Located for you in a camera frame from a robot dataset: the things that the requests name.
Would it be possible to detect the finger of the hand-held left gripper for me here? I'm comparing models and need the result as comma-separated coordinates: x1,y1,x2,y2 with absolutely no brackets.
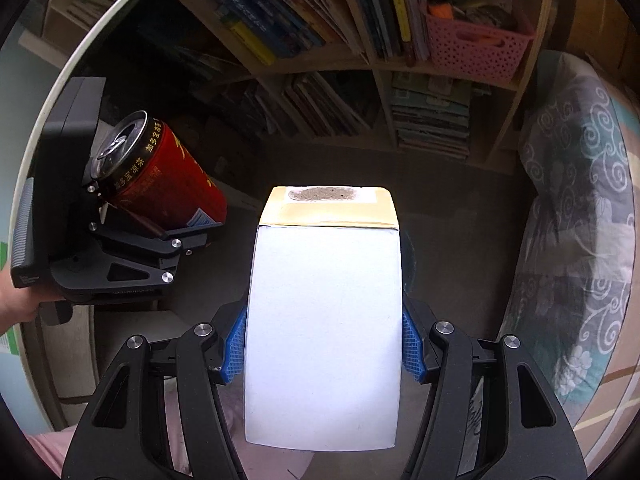
65,210,224,306
82,174,109,212

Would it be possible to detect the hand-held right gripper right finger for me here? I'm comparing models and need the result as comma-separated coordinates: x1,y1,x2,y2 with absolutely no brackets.
402,300,586,480

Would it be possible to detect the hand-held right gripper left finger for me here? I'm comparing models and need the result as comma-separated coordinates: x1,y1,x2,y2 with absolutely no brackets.
62,305,248,480

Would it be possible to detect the red drink can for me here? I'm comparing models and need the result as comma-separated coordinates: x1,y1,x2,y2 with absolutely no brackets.
87,111,229,235

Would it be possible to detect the white cardboard box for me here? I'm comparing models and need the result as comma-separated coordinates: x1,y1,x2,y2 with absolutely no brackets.
243,186,403,451

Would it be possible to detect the person's left hand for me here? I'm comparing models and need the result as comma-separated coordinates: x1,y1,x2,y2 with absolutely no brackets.
0,266,42,337

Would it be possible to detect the white round table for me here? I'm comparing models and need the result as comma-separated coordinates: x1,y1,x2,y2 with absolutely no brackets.
0,0,173,436

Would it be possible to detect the row of leaning magazines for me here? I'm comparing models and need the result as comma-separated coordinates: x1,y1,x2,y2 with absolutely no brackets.
195,72,386,138

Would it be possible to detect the bed with patterned sheet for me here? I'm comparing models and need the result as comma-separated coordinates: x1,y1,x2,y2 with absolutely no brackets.
495,50,640,461

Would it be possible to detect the stack of flat magazines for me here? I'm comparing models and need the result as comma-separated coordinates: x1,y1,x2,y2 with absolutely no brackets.
390,72,473,162

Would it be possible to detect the wooden bookshelf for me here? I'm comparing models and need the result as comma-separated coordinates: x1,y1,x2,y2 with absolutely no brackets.
150,0,558,176

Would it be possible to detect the row of blue books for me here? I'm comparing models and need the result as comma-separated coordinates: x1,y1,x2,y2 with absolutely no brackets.
202,0,358,67

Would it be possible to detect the row of thin upright books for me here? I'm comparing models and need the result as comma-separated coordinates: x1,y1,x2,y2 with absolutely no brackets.
345,0,432,63

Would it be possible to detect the pink plastic basket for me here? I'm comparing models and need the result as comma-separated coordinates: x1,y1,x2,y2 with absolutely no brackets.
425,2,536,86

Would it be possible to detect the white wall shelf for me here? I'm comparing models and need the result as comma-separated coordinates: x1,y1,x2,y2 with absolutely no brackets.
42,0,121,51

